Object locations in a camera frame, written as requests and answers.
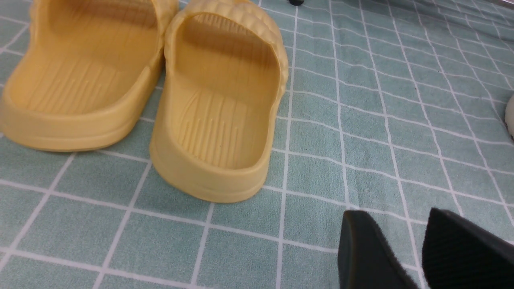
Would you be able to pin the right yellow slipper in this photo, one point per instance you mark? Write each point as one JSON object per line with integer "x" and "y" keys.
{"x": 226, "y": 72}

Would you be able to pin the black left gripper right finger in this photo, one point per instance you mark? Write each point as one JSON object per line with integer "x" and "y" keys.
{"x": 458, "y": 254}

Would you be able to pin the left cream slipper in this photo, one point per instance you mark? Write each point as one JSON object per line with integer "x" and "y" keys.
{"x": 509, "y": 116}

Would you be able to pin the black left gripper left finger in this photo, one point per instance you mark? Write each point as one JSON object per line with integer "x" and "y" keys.
{"x": 365, "y": 258}

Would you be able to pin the metal shoe rack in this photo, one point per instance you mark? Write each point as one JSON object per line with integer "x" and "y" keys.
{"x": 296, "y": 2}

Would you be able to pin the yellow slipper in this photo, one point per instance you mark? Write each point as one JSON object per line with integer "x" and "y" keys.
{"x": 88, "y": 72}
{"x": 226, "y": 72}

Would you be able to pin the left yellow slipper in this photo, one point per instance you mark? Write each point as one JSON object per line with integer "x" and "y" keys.
{"x": 88, "y": 72}

